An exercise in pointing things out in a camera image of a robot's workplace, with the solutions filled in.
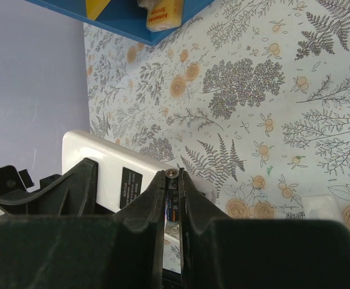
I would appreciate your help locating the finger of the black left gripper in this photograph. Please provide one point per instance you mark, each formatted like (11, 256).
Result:
(72, 194)

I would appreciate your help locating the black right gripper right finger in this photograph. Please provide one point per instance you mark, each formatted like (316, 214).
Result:
(221, 252)

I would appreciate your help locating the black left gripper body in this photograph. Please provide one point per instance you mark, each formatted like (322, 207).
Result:
(9, 183)

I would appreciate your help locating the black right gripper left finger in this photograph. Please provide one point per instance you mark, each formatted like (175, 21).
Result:
(60, 252)

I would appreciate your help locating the white remote control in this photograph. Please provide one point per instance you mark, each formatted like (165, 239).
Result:
(132, 186)

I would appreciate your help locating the black battery single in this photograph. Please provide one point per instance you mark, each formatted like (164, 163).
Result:
(172, 196)

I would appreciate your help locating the white battery cover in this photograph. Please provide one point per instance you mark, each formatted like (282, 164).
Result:
(323, 207)

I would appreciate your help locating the blue and yellow shelf unit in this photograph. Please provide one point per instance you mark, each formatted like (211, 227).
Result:
(124, 18)

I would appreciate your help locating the yellow sponge pack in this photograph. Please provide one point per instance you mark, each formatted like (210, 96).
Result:
(162, 15)

